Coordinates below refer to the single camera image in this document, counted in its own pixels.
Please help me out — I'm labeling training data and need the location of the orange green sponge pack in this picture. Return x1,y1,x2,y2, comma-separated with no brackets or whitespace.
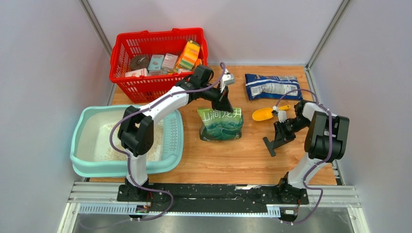
173,40,200,73

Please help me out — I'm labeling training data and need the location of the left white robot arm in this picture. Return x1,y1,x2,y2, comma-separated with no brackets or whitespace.
113,63,235,201

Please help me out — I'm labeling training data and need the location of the white pink sponge pack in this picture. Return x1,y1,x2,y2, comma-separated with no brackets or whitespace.
124,68,148,77

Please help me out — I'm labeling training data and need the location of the red plastic shopping basket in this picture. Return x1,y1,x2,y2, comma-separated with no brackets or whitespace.
109,27,208,103

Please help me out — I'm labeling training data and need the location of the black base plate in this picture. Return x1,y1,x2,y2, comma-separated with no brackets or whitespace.
117,183,309,214

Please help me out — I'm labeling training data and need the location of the beige cat litter pile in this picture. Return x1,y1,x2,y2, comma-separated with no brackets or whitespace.
103,120,164,162

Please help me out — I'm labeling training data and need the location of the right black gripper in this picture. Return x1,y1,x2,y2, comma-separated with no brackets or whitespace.
273,116,311,149

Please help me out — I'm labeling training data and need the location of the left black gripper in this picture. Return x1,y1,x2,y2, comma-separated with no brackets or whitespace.
200,83,234,114

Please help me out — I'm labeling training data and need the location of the black bag clip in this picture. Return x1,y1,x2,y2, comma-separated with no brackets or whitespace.
263,137,276,157

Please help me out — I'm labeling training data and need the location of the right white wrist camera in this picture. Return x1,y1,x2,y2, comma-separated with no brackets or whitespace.
272,106,287,123

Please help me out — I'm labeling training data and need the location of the brown round box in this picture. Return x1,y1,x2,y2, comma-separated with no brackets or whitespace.
129,55,150,71

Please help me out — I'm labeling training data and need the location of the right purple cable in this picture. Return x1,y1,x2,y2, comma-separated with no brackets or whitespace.
275,88,334,225

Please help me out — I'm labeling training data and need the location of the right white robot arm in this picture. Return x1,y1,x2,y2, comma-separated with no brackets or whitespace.
263,100,349,203

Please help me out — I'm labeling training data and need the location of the teal plastic litter box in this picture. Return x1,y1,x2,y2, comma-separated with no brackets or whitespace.
70,105,184,178

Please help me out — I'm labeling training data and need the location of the teal small box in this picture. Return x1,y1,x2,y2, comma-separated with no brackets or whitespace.
147,54,165,71

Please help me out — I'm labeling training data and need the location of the blue white snack bag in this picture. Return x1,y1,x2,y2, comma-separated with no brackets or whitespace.
244,74,303,100

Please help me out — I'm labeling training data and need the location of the green litter bag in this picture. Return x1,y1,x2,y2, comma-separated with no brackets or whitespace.
197,108,244,142

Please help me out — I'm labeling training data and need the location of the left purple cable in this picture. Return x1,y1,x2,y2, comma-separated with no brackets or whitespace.
109,62,226,222

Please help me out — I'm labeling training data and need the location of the purple cable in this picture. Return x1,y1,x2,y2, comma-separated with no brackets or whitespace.
109,62,226,222
275,88,334,225

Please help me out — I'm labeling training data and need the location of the yellow plastic scoop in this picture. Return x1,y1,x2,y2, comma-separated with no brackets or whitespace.
252,105,291,121

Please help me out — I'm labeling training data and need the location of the pink grey small box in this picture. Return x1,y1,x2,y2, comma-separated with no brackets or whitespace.
161,53,178,72

